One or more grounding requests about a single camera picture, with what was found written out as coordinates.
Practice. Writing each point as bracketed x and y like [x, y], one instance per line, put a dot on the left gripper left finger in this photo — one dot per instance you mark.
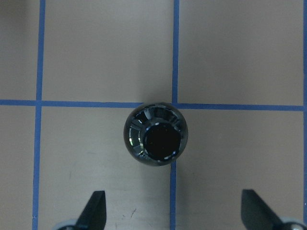
[93, 216]

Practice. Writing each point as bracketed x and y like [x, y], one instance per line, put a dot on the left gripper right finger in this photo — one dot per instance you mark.
[257, 215]

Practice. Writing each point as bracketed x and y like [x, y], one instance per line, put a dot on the dark wine bottle carried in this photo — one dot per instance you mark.
[155, 134]

